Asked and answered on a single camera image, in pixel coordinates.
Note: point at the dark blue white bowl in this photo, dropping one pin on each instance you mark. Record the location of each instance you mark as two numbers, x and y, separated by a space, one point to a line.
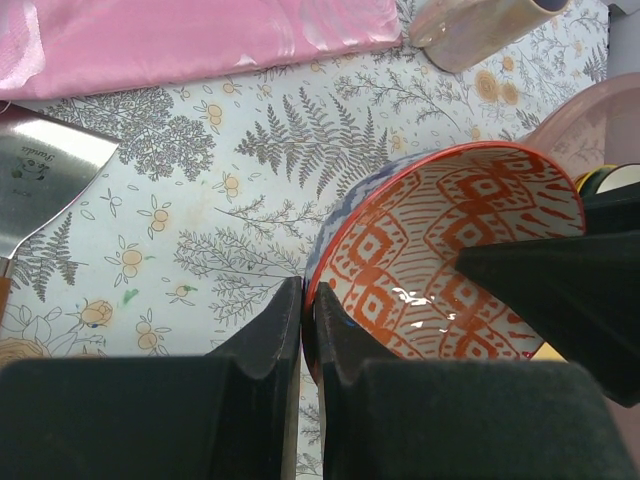
607 178

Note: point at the pink mug purple inside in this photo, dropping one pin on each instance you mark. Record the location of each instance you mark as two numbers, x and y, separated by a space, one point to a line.
457 35

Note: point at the red patterned small bowl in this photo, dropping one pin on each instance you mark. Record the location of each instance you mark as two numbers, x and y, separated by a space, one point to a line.
388 249

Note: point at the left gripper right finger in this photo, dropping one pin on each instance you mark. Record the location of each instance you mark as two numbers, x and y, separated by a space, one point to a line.
388 418

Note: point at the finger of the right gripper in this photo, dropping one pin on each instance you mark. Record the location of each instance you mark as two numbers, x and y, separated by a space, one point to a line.
580 294
614 211

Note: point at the pink satin cloth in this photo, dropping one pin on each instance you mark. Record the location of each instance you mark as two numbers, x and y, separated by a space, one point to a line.
53 49

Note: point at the metal spatula wooden handle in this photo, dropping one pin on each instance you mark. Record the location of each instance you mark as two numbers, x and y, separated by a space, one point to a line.
46 164

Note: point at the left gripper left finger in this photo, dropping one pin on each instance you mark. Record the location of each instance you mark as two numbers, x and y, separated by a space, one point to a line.
229 414

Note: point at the pink transparent plastic bin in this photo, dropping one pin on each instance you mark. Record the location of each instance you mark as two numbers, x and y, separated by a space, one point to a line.
598 127

